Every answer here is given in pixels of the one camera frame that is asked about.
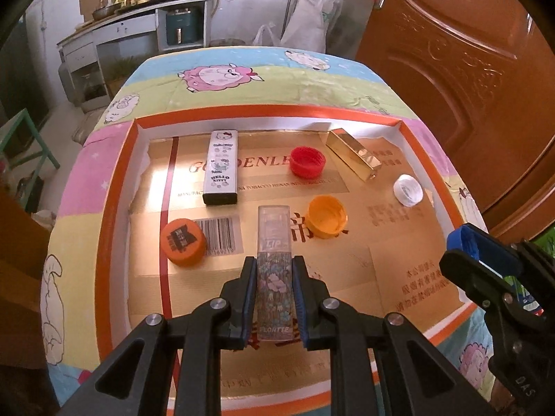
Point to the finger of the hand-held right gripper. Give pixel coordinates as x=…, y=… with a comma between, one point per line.
x=472, y=277
x=498, y=260

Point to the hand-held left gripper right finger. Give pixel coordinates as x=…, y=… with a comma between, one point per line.
x=301, y=305

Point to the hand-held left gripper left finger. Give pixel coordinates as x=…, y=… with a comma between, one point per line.
x=248, y=301

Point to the blue bottle cap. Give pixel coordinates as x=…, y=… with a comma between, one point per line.
x=462, y=240

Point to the red bottle cap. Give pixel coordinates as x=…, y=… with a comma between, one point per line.
x=307, y=162

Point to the orange-rimmed white cardboard tray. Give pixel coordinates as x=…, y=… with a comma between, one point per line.
x=117, y=225

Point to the gold printed cardboard sheet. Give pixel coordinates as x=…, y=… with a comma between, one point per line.
x=390, y=268

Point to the orange cap with black label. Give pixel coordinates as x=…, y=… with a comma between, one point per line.
x=182, y=242

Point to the open orange bottle cap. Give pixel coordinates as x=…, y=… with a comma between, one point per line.
x=328, y=216

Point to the white bottle cap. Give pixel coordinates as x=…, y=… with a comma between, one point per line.
x=407, y=190

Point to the white cartoon cat box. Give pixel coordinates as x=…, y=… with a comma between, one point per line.
x=221, y=169

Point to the gold rectangular box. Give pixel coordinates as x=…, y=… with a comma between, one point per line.
x=353, y=154

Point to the brown wooden door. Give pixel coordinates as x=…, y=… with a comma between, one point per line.
x=468, y=73

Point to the colourful sheep printed blanket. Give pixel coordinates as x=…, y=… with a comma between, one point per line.
x=277, y=82

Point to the white bucket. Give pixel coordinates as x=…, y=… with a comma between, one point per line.
x=227, y=42

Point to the crate with green plants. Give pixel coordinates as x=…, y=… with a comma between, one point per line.
x=119, y=71

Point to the white plastic bag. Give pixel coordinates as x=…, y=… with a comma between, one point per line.
x=266, y=37

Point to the green wooden stool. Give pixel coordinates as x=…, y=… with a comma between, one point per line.
x=37, y=138

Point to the green air fryer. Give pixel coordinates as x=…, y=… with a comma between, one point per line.
x=184, y=26

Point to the white woven sack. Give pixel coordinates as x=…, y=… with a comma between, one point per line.
x=308, y=21

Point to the grey metal pipe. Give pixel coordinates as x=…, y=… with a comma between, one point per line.
x=287, y=8

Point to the white kitchen counter cabinet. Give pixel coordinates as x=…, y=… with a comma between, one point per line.
x=125, y=30

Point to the metal basin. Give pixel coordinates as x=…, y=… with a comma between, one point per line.
x=105, y=12

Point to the brown door frame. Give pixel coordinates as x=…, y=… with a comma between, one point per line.
x=21, y=247

